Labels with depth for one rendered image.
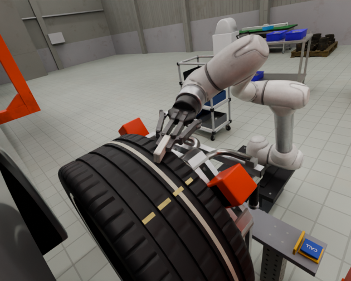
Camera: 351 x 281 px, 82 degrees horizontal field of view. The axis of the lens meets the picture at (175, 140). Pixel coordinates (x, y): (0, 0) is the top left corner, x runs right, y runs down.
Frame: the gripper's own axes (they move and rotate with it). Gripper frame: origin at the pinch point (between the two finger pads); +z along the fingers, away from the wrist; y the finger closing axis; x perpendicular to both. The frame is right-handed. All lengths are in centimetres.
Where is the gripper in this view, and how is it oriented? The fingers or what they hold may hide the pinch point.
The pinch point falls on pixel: (162, 148)
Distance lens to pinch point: 48.4
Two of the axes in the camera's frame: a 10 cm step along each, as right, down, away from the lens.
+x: 0.5, -7.4, -6.8
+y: -9.4, -2.6, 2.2
